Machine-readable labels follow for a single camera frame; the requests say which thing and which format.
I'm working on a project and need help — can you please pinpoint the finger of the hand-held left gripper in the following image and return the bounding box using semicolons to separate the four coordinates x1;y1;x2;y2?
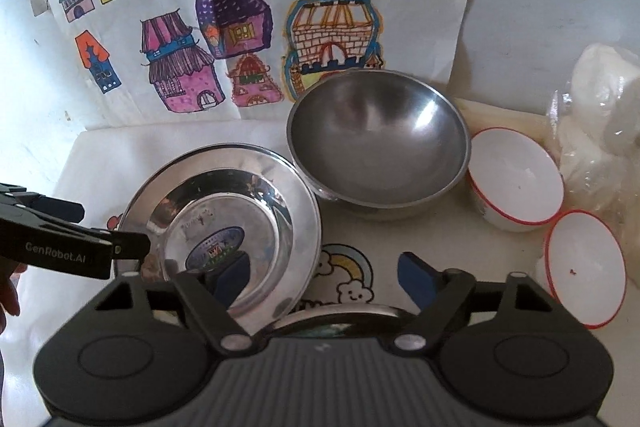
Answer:
111;232;151;261
0;184;85;228

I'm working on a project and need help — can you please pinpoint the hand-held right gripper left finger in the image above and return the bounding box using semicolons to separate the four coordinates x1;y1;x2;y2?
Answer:
67;252;263;356

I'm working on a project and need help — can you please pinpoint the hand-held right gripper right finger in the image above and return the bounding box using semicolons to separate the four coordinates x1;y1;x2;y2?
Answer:
391;252;568;356

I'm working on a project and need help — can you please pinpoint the steel plate with blue label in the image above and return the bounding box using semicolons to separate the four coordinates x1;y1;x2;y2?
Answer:
116;146;322;319

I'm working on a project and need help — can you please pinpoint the plain steel plate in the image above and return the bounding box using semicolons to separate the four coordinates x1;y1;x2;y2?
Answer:
270;303;418;339

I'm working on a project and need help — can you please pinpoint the white bowl with red rim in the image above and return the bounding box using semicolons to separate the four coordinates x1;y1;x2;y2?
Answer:
534;210;628;330
467;127;566;234

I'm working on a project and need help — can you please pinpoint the large steel bowl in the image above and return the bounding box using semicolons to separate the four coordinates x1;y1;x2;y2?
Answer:
286;69;472;209

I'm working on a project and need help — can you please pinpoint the person's left hand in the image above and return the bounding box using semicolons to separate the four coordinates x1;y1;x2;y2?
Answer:
0;259;22;335

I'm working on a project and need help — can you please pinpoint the white cartoon printed tablecloth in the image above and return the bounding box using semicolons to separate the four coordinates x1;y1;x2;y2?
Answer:
60;97;640;343

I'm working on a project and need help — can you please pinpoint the clear bag of white lumps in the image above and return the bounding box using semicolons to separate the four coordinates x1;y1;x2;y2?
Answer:
544;43;640;214

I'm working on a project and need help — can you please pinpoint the paper drawing of colourful houses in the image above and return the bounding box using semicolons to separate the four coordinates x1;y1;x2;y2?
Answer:
22;0;483;130

